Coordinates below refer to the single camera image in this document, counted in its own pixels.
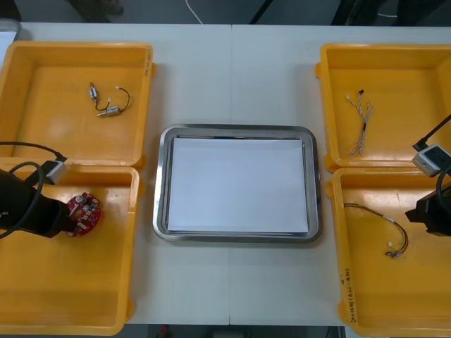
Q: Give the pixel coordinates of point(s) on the steel tray with white sheet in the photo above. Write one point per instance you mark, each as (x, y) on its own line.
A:
(7, 38)

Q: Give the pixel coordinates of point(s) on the yellow-orange plastic bin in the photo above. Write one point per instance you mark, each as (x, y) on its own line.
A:
(387, 288)
(70, 274)
(42, 105)
(394, 88)

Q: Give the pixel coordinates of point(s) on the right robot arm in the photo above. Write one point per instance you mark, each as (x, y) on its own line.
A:
(431, 158)

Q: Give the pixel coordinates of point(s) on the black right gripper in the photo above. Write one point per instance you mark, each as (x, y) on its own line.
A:
(435, 216)

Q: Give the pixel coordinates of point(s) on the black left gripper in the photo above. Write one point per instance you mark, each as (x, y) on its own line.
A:
(21, 211)

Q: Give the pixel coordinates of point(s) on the white paper sheet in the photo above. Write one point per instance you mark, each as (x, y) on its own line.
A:
(236, 186)

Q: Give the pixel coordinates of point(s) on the round red circuit board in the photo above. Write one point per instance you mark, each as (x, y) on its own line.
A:
(88, 213)

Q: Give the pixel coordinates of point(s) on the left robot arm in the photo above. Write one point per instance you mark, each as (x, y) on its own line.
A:
(54, 170)

